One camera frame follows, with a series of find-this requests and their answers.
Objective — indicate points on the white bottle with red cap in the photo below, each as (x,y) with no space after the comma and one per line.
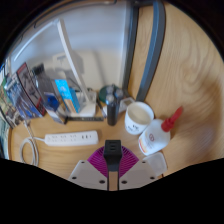
(155,138)

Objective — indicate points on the grey metal desk frame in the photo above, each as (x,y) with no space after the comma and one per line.
(155,50)

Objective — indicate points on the white desk lamp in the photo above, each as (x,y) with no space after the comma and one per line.
(68,50)

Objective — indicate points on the small white case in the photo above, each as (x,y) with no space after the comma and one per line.
(128,102)

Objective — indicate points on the white mug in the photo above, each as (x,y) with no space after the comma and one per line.
(138,118)

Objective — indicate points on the light blue tall box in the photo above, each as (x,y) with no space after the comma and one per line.
(66,93)

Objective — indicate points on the white power strip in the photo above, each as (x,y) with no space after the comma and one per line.
(70,138)

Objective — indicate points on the green tree figure set box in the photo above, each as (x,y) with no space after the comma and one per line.
(7,106)

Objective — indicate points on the blue robot model kit box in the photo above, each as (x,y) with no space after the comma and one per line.
(28,93)

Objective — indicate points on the dark ruler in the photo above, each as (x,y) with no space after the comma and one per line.
(85,118)

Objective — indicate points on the green round container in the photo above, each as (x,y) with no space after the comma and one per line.
(106,90)

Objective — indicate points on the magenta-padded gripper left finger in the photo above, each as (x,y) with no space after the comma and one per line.
(88,175)

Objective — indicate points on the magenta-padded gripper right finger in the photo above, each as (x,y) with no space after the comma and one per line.
(136,173)

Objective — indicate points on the black charger block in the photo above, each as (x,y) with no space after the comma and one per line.
(112,155)

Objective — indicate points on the black electric shaver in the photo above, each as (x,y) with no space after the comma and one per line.
(112,111)

